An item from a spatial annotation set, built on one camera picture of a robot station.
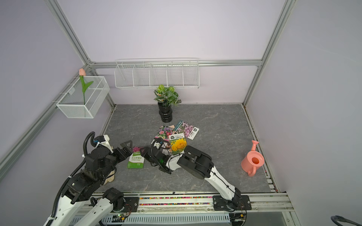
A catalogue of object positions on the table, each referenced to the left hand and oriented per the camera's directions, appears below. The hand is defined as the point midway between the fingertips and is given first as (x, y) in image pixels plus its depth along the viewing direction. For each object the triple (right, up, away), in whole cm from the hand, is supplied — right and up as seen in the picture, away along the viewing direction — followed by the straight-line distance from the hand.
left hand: (127, 146), depth 69 cm
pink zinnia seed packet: (+14, +4, +33) cm, 36 cm away
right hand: (-1, -7, +20) cm, 21 cm away
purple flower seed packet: (+32, +4, +33) cm, 46 cm away
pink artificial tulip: (-32, +33, +15) cm, 48 cm away
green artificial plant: (+17, +29, +24) cm, 41 cm away
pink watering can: (+66, -9, +8) cm, 67 cm away
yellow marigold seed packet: (+24, -4, +27) cm, 36 cm away
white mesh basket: (-31, +27, +12) cm, 42 cm away
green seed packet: (-3, -13, +20) cm, 24 cm away
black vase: (+14, +18, +33) cm, 41 cm away
